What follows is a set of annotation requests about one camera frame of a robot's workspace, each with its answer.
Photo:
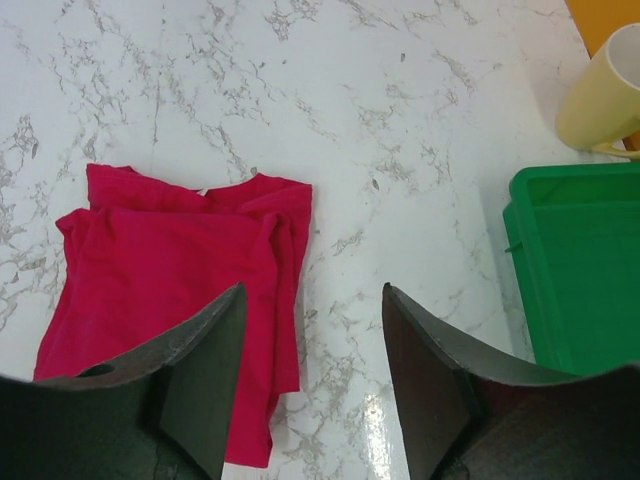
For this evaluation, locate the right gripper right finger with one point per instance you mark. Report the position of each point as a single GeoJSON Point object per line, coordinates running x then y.
{"type": "Point", "coordinates": [470, 411]}

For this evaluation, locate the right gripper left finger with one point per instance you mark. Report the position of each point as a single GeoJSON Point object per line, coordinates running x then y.
{"type": "Point", "coordinates": [159, 411]}

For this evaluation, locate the red t shirt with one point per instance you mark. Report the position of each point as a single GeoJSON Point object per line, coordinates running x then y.
{"type": "Point", "coordinates": [145, 255]}

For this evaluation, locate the green plastic tray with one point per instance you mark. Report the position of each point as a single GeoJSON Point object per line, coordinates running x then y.
{"type": "Point", "coordinates": [573, 233]}

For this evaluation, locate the yellow mug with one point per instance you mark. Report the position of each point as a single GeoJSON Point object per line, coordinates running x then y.
{"type": "Point", "coordinates": [602, 107]}

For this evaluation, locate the orange folder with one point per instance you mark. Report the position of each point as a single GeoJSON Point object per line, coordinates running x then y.
{"type": "Point", "coordinates": [597, 20]}

